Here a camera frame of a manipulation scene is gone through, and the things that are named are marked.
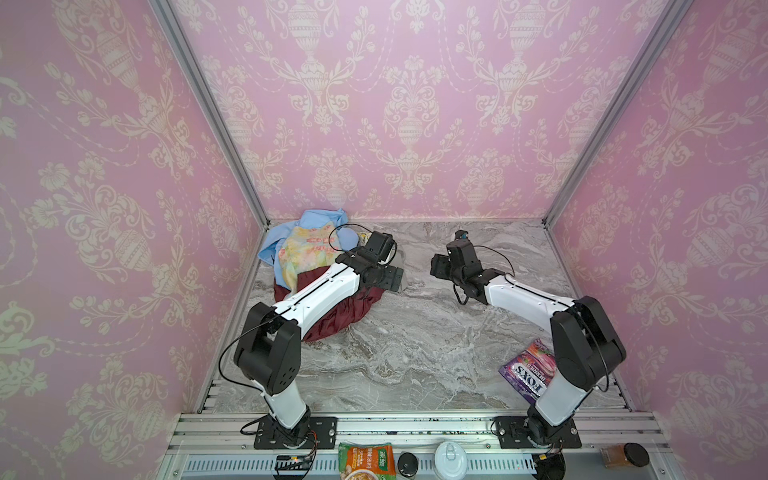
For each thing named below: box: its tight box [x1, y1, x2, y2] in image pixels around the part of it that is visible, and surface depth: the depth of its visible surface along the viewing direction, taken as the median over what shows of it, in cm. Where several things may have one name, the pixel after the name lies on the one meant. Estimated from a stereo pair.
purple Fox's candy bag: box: [499, 339, 556, 404], surface depth 83 cm
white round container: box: [433, 441, 469, 480], surface depth 67 cm
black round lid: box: [397, 452, 419, 477], surface depth 64 cm
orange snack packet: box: [338, 442, 397, 480], surface depth 70 cm
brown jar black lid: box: [599, 442, 650, 469], surface depth 65 cm
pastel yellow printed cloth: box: [280, 223, 342, 292], surface depth 99 cm
